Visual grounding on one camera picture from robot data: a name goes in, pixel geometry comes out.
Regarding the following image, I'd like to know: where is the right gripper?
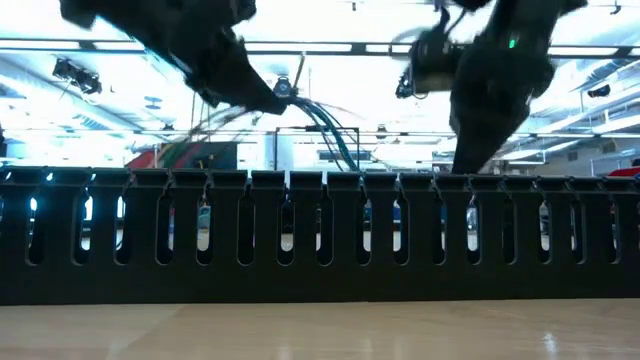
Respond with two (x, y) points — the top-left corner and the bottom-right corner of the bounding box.
(410, 37), (555, 174)

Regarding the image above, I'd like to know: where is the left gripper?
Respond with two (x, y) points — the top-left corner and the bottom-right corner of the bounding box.
(149, 0), (289, 115)

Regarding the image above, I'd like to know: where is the multicoloured wire harness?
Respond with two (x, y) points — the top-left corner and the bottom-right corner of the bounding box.
(164, 94), (362, 174)

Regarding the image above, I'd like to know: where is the black slotted cable duct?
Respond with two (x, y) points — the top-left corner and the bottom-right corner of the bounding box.
(0, 165), (640, 306)

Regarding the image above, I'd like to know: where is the white round column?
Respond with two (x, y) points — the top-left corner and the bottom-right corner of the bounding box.
(256, 133), (296, 172)

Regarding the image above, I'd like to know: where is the black cabinet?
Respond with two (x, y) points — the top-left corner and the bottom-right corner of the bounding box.
(159, 141), (239, 171)

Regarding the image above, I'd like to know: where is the red machine cover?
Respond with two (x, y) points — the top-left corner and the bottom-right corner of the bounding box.
(124, 149), (161, 170)

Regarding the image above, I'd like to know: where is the black projector unit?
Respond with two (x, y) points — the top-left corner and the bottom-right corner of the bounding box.
(52, 58), (104, 96)

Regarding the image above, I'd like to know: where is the round black camera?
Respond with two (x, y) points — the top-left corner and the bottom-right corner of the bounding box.
(272, 74), (294, 99)

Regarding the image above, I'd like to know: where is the small black camera with cable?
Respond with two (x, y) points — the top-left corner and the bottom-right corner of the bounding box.
(394, 74), (430, 100)

